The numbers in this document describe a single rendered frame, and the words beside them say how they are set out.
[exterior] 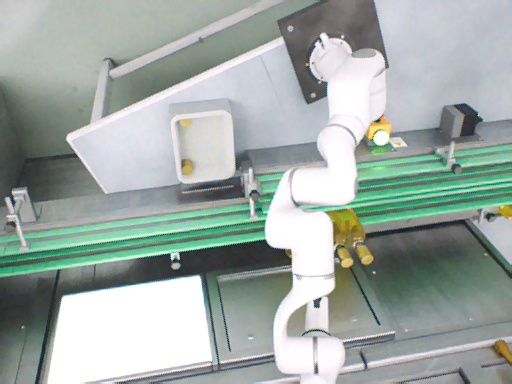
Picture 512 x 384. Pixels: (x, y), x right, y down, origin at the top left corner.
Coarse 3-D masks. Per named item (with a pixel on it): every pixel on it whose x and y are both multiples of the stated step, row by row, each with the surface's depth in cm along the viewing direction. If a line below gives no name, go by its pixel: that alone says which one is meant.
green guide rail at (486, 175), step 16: (416, 176) 162; (432, 176) 162; (448, 176) 162; (464, 176) 162; (480, 176) 162; (496, 176) 161; (368, 192) 156; (384, 192) 155; (400, 192) 155; (416, 192) 156; (304, 208) 151
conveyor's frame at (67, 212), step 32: (480, 128) 168; (256, 160) 155; (288, 160) 155; (320, 160) 154; (128, 192) 160; (160, 192) 159; (192, 192) 159; (224, 192) 158; (0, 224) 148; (32, 224) 147; (64, 224) 149
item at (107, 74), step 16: (272, 0) 192; (240, 16) 193; (192, 32) 196; (208, 32) 194; (160, 48) 196; (176, 48) 195; (112, 64) 209; (128, 64) 195; (144, 64) 196; (112, 80) 197; (96, 96) 179; (96, 112) 167
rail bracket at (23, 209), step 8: (16, 192) 142; (24, 192) 143; (8, 200) 132; (16, 200) 141; (24, 200) 142; (8, 208) 133; (16, 208) 137; (24, 208) 145; (32, 208) 146; (40, 208) 153; (8, 216) 134; (16, 216) 134; (24, 216) 147; (32, 216) 147; (8, 224) 131; (16, 224) 132; (8, 232) 131; (24, 240) 140; (24, 248) 140
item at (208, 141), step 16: (208, 112) 142; (224, 112) 143; (176, 128) 147; (192, 128) 152; (208, 128) 153; (224, 128) 153; (176, 144) 146; (192, 144) 154; (208, 144) 155; (224, 144) 156; (176, 160) 148; (192, 160) 157; (208, 160) 159; (224, 160) 160; (192, 176) 154; (208, 176) 154; (224, 176) 154
